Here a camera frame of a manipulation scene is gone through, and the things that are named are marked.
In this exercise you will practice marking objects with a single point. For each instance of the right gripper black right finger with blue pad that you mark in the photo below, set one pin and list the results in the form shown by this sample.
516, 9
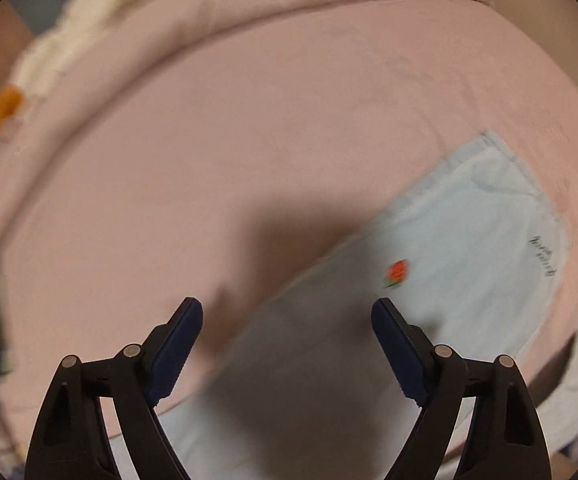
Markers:
505, 439

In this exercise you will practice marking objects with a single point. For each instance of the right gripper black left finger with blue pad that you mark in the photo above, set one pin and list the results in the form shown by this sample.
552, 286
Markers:
70, 441

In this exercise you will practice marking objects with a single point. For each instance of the light blue strawberry pants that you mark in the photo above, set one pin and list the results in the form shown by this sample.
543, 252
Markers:
323, 383

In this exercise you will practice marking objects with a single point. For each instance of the pink bed sheet mattress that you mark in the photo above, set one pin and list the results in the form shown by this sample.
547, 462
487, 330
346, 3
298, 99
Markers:
233, 166

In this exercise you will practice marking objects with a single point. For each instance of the white goose plush toy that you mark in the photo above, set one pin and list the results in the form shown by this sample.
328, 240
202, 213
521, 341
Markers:
47, 57

